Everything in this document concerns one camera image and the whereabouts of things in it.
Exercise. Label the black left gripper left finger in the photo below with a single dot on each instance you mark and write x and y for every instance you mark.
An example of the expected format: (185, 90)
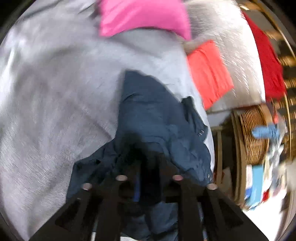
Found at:
(141, 166)

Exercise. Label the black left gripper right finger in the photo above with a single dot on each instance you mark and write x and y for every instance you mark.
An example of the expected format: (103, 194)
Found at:
(170, 181)

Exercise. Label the navy blue jacket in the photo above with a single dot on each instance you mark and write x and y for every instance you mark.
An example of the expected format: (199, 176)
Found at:
(150, 115)

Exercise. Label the red-orange pillow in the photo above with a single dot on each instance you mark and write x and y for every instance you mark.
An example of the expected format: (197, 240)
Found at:
(209, 73)

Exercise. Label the light blue cloth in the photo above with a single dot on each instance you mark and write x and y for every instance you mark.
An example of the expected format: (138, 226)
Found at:
(270, 132)

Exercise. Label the grey bed blanket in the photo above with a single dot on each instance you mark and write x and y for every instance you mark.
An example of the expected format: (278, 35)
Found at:
(60, 91)

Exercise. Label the dark red cloth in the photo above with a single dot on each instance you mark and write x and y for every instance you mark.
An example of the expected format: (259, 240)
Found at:
(271, 68)

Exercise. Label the silver foil mat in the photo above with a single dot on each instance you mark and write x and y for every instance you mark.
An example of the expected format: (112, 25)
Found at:
(223, 23)

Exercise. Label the pink pillow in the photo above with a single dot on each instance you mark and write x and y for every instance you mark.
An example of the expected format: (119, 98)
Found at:
(121, 16)

